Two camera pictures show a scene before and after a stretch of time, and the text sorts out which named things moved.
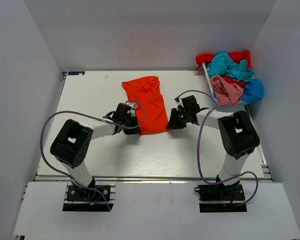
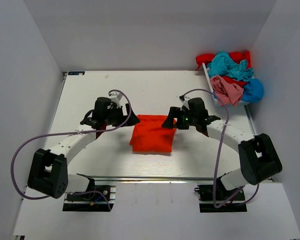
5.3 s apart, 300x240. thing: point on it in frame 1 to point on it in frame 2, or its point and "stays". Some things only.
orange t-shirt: x=146 y=93 to x=148 y=135
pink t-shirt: x=226 y=93 stays
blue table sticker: x=76 y=73 stays
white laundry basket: x=215 y=100 stays
